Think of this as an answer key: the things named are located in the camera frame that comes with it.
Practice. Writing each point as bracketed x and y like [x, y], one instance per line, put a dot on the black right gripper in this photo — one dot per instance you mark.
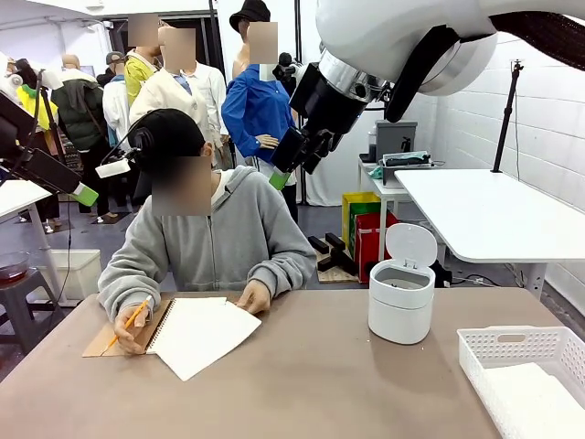
[324, 103]

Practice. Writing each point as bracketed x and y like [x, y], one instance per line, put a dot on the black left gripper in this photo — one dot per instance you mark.
[13, 128]

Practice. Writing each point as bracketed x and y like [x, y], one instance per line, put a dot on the yellow pencil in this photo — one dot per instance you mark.
[135, 316]

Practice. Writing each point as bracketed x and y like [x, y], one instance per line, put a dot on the spiral notebook brown cover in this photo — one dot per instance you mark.
[96, 348]

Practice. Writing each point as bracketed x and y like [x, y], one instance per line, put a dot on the white paper sheet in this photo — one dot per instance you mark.
[205, 338]

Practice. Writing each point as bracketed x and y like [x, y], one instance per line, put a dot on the person's right forearm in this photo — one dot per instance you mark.
[121, 288]

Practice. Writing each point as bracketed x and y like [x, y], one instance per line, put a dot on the person's left forearm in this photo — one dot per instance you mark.
[288, 274]

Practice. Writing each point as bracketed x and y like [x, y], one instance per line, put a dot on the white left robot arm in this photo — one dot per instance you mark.
[7, 84]

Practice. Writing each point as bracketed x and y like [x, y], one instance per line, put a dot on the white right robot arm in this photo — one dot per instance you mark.
[375, 27]

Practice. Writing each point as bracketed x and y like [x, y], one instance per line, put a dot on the person's left hand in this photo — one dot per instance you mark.
[256, 297]

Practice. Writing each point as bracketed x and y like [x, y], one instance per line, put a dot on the person's right hand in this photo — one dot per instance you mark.
[128, 338]

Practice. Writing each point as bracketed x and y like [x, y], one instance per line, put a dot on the white tilted table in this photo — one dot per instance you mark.
[18, 196]

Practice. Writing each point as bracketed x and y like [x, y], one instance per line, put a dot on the dark green vest mannequin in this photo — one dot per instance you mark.
[80, 114]

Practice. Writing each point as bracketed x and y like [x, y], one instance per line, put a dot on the blue shirt mannequin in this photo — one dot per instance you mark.
[251, 105]

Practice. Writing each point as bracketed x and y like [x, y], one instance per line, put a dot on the yellow bag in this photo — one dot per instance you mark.
[354, 201]

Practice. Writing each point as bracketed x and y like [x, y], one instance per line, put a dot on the teal cloth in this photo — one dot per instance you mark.
[375, 172]

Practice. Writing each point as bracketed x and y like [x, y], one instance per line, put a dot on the yellow green jacket mannequin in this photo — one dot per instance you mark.
[27, 96]

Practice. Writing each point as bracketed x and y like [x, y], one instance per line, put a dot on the small white side table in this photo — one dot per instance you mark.
[384, 189]

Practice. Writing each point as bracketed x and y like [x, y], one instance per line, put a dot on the white shirt capped mannequin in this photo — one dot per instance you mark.
[114, 105]

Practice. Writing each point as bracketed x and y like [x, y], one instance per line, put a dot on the gray box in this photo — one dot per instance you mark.
[395, 137]

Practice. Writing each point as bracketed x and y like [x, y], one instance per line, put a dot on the glass bowl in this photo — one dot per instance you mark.
[13, 265]

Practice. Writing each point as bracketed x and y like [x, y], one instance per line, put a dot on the white floor storage bin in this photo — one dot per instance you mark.
[75, 274]

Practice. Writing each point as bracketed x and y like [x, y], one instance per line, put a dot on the gray zip hoodie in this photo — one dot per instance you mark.
[242, 238]

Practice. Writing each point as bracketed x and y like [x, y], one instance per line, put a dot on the black block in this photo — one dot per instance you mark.
[340, 249]

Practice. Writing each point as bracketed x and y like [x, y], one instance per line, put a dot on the gray tray with teal items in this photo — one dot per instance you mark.
[404, 164]

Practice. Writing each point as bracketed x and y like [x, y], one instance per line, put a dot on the red and yellow crates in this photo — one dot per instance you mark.
[370, 247]

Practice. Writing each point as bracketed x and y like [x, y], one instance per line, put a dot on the black baseball cap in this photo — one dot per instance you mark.
[169, 132]

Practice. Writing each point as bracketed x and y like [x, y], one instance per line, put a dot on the gray stool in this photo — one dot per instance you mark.
[23, 297]

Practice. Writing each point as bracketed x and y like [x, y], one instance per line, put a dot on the black backdrop stand pole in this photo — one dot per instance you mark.
[299, 27]

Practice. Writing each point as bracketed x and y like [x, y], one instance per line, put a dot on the wooden pallet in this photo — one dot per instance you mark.
[333, 276]

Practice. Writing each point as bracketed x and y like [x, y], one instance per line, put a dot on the cream jacket mannequin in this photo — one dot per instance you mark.
[155, 96]

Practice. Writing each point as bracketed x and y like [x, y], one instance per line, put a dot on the yellow shirt mannequin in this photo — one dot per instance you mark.
[135, 75]

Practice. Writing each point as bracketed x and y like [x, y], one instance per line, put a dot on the black bucket hat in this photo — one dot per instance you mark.
[249, 11]

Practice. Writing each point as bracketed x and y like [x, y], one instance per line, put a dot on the large white desk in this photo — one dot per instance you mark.
[480, 210]

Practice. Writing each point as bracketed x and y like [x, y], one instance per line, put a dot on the white lidded trash can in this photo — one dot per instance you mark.
[400, 315]

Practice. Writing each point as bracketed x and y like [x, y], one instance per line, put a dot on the black tripod pole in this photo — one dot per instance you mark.
[505, 128]

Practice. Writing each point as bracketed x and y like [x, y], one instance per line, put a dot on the white perforated plastic basket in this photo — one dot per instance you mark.
[475, 356]

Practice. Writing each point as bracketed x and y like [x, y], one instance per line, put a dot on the white paper stack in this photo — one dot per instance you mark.
[535, 398]

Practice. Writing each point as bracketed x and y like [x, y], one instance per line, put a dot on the white head-mounted camera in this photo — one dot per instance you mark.
[112, 169]

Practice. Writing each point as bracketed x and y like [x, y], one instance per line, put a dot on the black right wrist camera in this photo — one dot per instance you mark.
[285, 68]

